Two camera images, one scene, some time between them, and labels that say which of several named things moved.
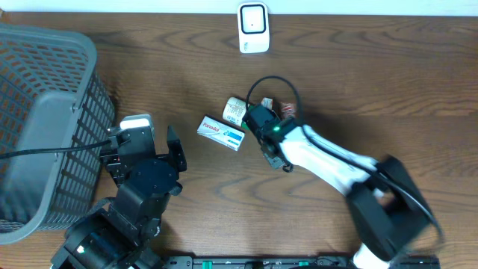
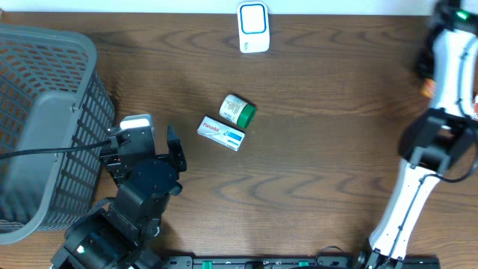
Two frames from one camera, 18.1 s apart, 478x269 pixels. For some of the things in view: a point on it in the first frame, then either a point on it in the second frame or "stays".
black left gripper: (175, 149) stays
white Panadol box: (221, 131) stays
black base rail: (291, 262) stays
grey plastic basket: (51, 96) stays
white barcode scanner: (253, 27) stays
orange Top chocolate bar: (288, 110) → (475, 113)
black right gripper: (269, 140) → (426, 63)
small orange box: (267, 102) → (428, 89)
